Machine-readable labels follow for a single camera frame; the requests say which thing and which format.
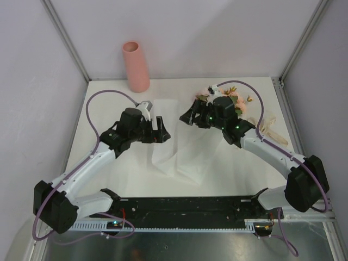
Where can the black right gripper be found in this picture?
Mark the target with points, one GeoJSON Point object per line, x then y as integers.
{"type": "Point", "coordinates": [198, 107]}

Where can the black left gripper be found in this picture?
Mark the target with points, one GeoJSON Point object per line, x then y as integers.
{"type": "Point", "coordinates": [158, 136]}

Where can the pink flower bouquet white wrap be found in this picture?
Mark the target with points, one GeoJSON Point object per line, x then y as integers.
{"type": "Point", "coordinates": [237, 99]}

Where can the white wrapping paper sheet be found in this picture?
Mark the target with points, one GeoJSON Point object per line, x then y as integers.
{"type": "Point", "coordinates": [191, 154]}

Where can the cream printed ribbon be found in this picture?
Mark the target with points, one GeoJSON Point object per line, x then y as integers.
{"type": "Point", "coordinates": [265, 129]}

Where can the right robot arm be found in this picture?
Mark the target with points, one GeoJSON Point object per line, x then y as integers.
{"type": "Point", "coordinates": [306, 179]}

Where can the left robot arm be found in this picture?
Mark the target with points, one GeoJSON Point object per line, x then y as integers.
{"type": "Point", "coordinates": [58, 204]}

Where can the pink cylindrical vase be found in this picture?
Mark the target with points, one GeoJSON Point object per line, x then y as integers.
{"type": "Point", "coordinates": [136, 67]}

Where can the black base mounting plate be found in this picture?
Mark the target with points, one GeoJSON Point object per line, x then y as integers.
{"type": "Point", "coordinates": [194, 211]}

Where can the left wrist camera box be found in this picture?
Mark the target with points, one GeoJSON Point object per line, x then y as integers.
{"type": "Point", "coordinates": [145, 108]}

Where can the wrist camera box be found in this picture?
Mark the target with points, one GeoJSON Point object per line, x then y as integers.
{"type": "Point", "coordinates": [145, 108]}
{"type": "Point", "coordinates": [214, 92]}

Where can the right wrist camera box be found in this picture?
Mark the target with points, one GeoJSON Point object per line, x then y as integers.
{"type": "Point", "coordinates": [214, 92]}

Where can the white slotted cable duct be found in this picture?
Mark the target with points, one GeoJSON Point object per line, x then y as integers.
{"type": "Point", "coordinates": [106, 226]}

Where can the aluminium front rail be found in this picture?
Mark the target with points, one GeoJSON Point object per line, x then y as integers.
{"type": "Point", "coordinates": [292, 215]}

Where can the left aluminium frame post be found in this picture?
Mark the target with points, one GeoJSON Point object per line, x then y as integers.
{"type": "Point", "coordinates": [64, 36]}

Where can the aluminium frame post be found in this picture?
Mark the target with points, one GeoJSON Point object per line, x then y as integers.
{"type": "Point", "coordinates": [64, 36]}
{"type": "Point", "coordinates": [308, 31]}

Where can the right aluminium frame post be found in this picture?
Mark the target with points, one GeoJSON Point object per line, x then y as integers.
{"type": "Point", "coordinates": [308, 31]}

